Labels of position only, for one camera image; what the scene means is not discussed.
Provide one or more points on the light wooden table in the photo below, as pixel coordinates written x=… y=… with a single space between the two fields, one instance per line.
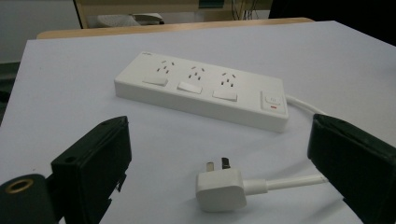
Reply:
x=174 y=27

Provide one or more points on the white power strip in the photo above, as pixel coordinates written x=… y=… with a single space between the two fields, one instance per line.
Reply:
x=202 y=93

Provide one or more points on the green box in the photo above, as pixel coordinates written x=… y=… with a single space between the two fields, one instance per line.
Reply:
x=211 y=3

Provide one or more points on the white grey bag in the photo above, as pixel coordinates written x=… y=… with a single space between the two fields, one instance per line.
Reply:
x=124 y=20

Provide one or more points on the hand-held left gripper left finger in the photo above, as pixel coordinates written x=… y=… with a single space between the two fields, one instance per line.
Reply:
x=93 y=161

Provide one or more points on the white plug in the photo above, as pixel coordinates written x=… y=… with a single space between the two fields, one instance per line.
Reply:
x=218 y=191

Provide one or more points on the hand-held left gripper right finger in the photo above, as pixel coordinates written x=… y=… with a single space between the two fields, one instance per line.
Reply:
x=358 y=161

